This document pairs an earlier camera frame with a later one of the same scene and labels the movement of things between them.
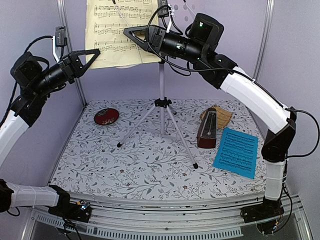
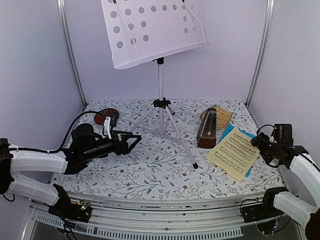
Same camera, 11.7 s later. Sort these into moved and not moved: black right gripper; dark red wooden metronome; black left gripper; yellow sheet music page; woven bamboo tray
Moved: yellow sheet music page; black left gripper; black right gripper
Not moved: dark red wooden metronome; woven bamboo tray
